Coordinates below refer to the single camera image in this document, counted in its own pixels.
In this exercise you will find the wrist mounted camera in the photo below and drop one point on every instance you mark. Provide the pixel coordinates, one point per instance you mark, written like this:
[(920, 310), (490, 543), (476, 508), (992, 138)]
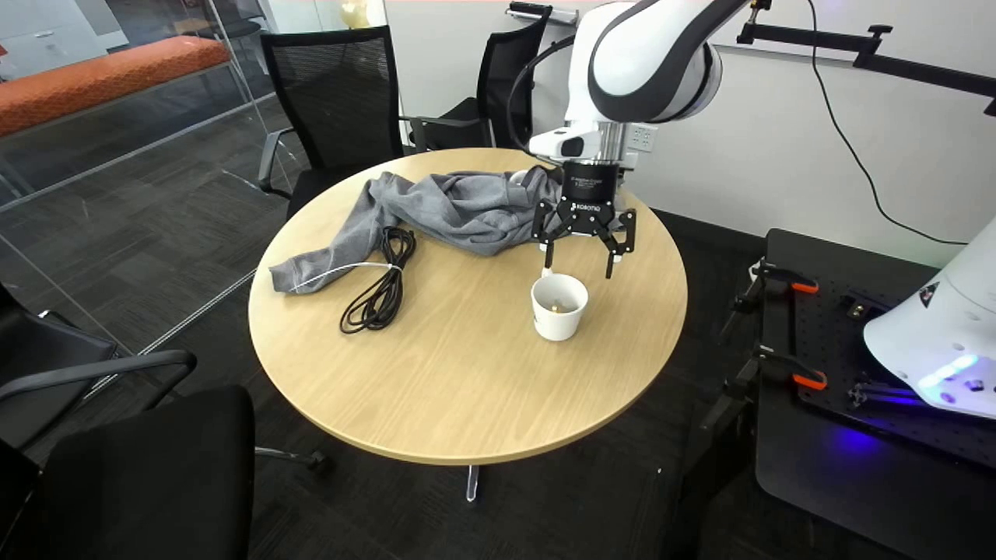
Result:
[(641, 141)]

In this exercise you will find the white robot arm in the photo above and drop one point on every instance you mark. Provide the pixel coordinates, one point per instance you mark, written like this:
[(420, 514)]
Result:
[(642, 52)]

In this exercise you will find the grey cloth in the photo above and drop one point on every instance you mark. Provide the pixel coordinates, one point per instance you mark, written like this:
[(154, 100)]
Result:
[(457, 214)]

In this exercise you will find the white printed mug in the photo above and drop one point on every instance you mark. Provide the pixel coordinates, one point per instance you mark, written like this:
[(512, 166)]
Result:
[(559, 322)]

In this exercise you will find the orange bench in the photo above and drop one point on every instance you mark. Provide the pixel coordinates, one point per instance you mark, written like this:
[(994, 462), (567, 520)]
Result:
[(103, 78)]

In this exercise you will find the chrome table base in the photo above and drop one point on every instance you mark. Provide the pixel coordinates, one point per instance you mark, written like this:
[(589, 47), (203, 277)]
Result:
[(471, 484)]

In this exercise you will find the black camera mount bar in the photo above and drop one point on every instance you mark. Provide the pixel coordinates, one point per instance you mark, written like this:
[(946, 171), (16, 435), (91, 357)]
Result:
[(873, 56)]

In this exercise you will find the black mesh office chair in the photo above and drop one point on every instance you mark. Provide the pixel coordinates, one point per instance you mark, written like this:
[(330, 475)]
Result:
[(65, 375), (158, 477), (327, 104), (499, 88)]

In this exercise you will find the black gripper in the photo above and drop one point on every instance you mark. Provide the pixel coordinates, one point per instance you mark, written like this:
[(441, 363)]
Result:
[(593, 188)]

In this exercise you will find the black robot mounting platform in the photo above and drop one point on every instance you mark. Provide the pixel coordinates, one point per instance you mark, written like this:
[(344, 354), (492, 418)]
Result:
[(828, 477)]

